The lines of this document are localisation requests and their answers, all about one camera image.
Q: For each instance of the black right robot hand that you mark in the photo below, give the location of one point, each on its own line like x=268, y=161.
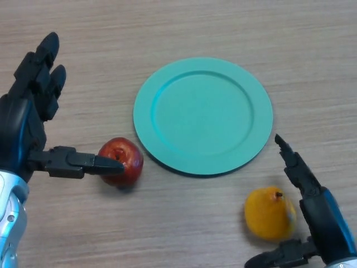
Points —
x=326, y=220

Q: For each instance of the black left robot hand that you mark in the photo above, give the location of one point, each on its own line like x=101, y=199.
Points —
x=25, y=131

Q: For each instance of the yellow pear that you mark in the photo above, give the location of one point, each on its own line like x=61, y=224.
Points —
x=265, y=215

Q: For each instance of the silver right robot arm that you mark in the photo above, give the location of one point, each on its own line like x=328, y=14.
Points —
x=346, y=263

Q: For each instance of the green round plate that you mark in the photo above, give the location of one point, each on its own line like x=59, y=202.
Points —
x=202, y=117

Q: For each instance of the red apple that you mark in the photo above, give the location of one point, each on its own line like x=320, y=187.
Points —
x=122, y=178

